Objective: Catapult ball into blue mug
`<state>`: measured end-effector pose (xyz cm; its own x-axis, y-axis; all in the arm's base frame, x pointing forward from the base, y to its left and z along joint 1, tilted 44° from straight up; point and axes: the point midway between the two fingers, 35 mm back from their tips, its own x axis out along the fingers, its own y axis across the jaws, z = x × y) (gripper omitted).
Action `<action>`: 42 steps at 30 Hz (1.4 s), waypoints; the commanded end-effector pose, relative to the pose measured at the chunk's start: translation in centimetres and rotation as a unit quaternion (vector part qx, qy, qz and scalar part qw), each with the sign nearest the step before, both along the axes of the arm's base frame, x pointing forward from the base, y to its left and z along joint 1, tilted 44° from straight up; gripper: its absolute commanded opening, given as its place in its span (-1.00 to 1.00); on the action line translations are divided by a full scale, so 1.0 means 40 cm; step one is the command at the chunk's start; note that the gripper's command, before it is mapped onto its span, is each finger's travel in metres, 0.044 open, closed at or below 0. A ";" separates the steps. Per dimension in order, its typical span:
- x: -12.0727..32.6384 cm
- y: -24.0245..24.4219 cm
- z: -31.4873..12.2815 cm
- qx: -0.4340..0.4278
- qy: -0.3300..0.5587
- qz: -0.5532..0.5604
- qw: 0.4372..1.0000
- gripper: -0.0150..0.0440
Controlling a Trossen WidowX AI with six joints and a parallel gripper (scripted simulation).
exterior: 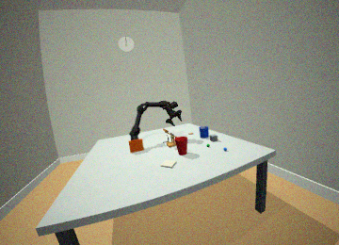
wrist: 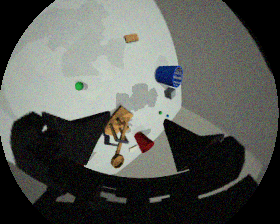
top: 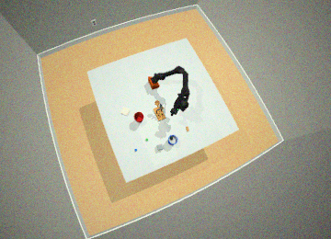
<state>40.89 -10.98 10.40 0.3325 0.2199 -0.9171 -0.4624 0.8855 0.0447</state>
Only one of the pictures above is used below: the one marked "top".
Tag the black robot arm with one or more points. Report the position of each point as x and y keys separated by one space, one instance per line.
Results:
x=184 y=95

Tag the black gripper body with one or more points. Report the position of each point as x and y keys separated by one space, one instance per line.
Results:
x=174 y=110

